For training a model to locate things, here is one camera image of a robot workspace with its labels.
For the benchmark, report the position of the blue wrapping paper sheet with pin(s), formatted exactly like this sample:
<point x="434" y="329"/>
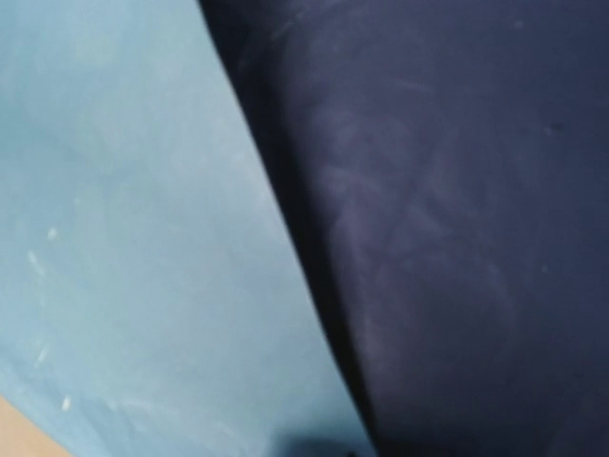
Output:
<point x="306" y="228"/>

